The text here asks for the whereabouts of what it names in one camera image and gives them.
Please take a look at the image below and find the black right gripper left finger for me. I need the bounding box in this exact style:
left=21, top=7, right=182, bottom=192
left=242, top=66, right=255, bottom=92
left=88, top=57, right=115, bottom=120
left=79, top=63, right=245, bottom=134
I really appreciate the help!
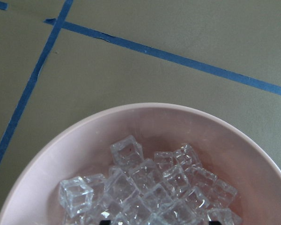
left=100, top=220, right=111, bottom=225

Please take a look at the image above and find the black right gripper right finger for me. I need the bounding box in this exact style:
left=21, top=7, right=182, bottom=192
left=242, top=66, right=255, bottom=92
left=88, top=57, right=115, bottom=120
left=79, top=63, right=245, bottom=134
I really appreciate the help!
left=208, top=221, right=220, bottom=225

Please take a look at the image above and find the pile of clear ice cubes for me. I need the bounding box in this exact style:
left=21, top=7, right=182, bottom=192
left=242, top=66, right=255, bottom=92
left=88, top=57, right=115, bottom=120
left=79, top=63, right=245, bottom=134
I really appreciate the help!
left=59, top=135, right=243, bottom=225

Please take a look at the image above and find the pink bowl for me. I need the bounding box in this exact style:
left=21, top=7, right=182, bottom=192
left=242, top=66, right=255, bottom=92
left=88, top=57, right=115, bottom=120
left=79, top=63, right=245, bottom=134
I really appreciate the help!
left=0, top=103, right=281, bottom=225

